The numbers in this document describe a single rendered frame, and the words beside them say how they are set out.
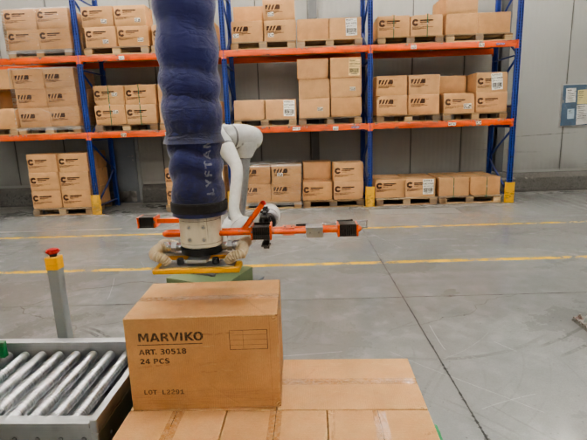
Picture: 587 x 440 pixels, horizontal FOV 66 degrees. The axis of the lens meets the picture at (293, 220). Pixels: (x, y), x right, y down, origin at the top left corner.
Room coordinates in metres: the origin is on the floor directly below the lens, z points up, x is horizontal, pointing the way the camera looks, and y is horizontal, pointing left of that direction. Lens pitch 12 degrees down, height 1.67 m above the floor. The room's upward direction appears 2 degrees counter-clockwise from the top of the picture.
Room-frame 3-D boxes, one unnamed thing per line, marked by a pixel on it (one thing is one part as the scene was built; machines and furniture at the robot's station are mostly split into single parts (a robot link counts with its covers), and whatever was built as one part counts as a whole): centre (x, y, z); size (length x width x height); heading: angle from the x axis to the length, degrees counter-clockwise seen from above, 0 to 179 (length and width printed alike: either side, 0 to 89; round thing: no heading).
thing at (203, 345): (1.85, 0.37, 0.74); 0.60 x 0.40 x 0.40; 90
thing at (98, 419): (1.86, 0.75, 0.58); 0.70 x 0.03 x 0.06; 177
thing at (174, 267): (1.73, 0.38, 1.13); 0.34 x 0.10 x 0.05; 89
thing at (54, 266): (2.38, 1.30, 0.50); 0.07 x 0.07 x 1.00; 87
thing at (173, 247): (1.83, 0.38, 1.17); 0.34 x 0.25 x 0.06; 89
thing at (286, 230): (1.95, 0.18, 1.23); 0.93 x 0.30 x 0.04; 89
